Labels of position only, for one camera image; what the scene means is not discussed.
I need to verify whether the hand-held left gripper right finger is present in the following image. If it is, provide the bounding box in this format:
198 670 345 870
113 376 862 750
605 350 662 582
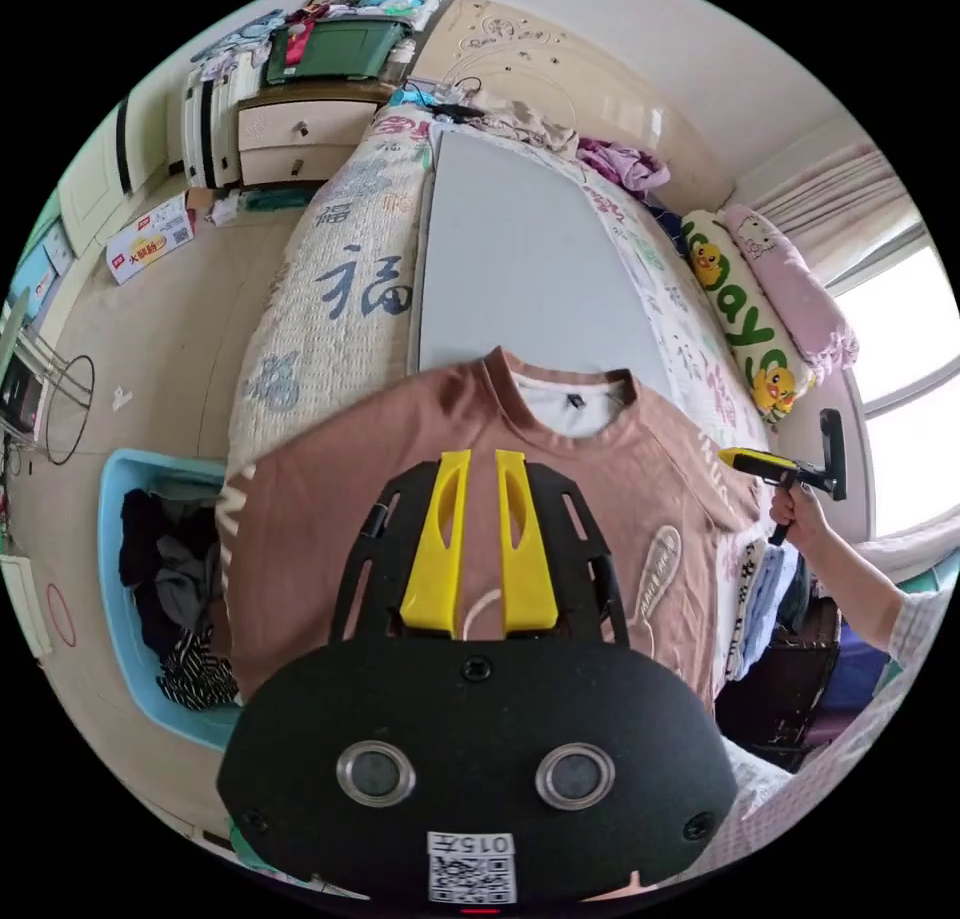
494 450 559 631

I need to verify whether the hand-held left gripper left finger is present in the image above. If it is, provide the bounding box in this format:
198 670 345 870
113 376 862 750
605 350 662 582
400 450 473 629

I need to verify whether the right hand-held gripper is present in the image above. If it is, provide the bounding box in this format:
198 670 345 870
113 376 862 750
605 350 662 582
717 447 835 547

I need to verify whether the brown lettered long sleeve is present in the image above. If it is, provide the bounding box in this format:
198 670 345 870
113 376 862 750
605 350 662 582
215 345 768 719

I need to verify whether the person's right forearm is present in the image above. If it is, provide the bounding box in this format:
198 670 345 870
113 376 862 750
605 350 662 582
805 515 913 662

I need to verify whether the person's right hand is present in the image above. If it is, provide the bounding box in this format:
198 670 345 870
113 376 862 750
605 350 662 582
769 483 835 554

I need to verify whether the pile of clothes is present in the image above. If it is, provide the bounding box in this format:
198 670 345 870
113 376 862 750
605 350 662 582
722 534 815 682

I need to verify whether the white pillow with duck print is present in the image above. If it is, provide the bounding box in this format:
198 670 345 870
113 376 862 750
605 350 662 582
677 209 817 423

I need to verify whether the window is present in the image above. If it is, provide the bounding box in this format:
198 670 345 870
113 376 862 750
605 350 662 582
830 227 960 542

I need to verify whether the pink pillow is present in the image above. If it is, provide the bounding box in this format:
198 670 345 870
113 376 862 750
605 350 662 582
721 201 862 382

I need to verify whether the bed with printed quilt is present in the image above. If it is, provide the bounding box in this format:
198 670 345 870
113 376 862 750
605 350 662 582
224 0 871 710

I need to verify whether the pale curtain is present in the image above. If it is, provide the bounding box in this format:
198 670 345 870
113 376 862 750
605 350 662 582
748 137 925 292

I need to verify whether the grey flat board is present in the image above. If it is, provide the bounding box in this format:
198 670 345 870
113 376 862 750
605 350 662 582
414 126 678 412

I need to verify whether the person's body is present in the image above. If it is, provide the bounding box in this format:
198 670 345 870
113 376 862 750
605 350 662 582
738 577 960 869

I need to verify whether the purple garment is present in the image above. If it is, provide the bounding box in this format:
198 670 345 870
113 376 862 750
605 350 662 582
575 135 671 202

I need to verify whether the blue laundry basket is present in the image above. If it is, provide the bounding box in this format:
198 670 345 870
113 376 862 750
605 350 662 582
96 447 253 753

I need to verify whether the beige garment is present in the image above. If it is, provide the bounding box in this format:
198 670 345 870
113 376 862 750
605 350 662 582
476 92 580 157

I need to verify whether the printed carton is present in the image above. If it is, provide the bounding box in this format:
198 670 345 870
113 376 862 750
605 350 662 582
104 190 198 287

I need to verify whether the cream bedside cabinet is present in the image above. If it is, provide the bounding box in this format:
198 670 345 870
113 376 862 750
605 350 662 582
235 81 394 191

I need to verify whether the white cupboard with black stripes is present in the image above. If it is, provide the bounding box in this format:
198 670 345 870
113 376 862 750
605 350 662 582
182 62 250 191

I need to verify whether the green storage box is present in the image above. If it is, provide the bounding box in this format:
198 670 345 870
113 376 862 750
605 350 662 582
265 18 412 86

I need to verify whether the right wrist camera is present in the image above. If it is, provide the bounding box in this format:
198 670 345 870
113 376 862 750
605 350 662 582
818 408 850 502

